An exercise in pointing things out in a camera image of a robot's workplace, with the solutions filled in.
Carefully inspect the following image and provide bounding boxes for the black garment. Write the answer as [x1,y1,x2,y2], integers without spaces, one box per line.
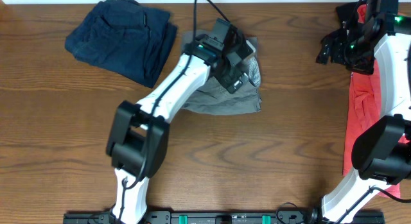
[316,0,389,66]

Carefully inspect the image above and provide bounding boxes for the grey shorts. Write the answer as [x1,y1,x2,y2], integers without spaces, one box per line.
[180,30,263,116]

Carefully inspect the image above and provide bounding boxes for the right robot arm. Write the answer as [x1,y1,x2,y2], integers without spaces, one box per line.
[306,0,410,223]

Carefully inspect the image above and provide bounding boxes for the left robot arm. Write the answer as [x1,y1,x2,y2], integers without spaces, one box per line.
[106,19,256,223]

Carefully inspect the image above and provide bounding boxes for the folded navy blue jeans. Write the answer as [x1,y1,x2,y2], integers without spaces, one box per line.
[65,0,177,88]

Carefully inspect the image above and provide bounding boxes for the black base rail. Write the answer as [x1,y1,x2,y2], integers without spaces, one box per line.
[63,210,386,224]

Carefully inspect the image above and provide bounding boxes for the red t-shirt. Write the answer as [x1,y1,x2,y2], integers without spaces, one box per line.
[342,4,411,199]

